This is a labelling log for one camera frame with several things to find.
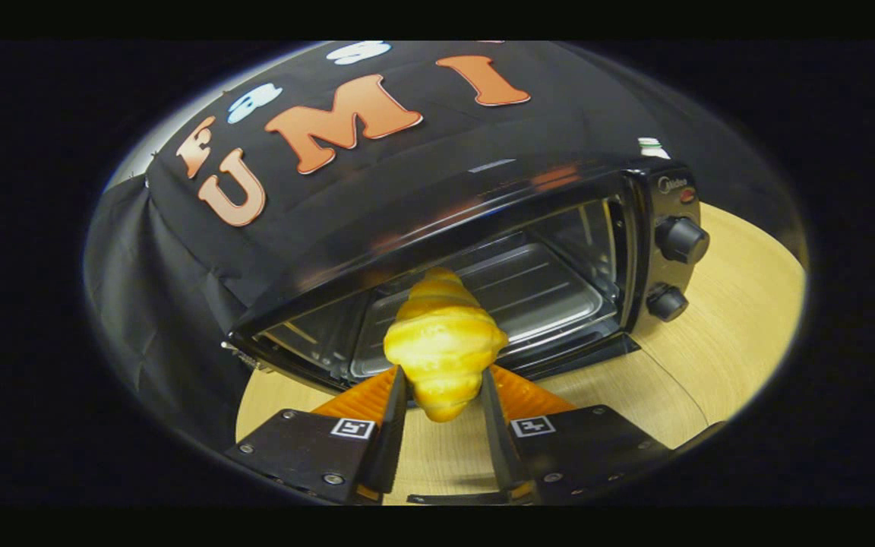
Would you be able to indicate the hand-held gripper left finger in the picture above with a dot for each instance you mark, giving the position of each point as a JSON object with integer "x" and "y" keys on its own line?
{"x": 388, "y": 444}

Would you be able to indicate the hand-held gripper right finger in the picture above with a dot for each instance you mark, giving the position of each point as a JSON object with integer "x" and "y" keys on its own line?
{"x": 502, "y": 448}

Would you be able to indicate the golden croissant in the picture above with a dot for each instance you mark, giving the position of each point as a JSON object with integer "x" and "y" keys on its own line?
{"x": 445, "y": 349}

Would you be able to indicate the black toaster oven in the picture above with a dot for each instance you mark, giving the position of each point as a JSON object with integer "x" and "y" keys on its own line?
{"x": 665, "y": 197}

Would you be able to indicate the small white bottle green label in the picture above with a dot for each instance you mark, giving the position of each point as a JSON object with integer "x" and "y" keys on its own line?
{"x": 652, "y": 148}

